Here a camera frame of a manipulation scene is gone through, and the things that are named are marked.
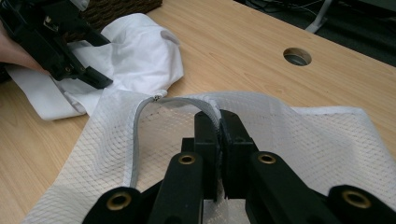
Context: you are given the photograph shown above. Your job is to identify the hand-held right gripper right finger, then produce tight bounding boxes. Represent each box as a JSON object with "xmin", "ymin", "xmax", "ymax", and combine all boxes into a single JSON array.
[{"xmin": 219, "ymin": 108, "xmax": 260, "ymax": 201}]

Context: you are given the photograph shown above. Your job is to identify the white garment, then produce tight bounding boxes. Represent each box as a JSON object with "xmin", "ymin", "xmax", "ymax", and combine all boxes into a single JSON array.
[{"xmin": 5, "ymin": 12, "xmax": 185, "ymax": 121}]

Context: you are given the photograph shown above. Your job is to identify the brown wicker basket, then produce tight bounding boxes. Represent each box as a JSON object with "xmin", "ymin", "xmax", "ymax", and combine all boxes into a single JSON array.
[{"xmin": 66, "ymin": 0, "xmax": 163, "ymax": 42}]

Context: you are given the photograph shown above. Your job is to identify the grey metal stand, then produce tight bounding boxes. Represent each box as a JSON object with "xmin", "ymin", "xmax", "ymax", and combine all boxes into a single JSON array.
[{"xmin": 304, "ymin": 0, "xmax": 334, "ymax": 35}]

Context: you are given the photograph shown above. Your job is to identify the white mesh laundry bag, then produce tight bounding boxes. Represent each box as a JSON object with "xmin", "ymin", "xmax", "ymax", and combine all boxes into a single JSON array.
[{"xmin": 20, "ymin": 90, "xmax": 396, "ymax": 224}]

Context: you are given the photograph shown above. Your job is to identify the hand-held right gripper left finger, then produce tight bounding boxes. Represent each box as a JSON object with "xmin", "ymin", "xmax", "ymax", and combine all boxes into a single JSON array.
[{"xmin": 181, "ymin": 111, "xmax": 221, "ymax": 202}]

